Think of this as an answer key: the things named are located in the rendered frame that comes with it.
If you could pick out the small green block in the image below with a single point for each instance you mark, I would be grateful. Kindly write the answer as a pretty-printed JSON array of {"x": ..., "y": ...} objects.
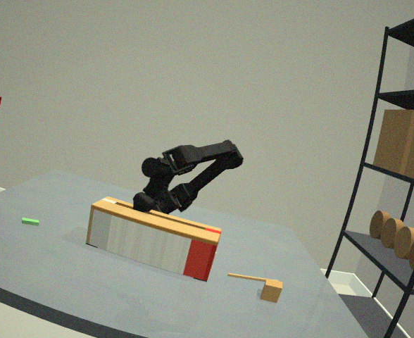
[{"x": 30, "y": 221}]

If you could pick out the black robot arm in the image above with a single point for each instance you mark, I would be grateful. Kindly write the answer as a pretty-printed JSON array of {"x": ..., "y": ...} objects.
[{"x": 186, "y": 158}]

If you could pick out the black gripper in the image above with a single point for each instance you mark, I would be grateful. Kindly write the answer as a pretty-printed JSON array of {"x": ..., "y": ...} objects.
[{"x": 146, "y": 201}]

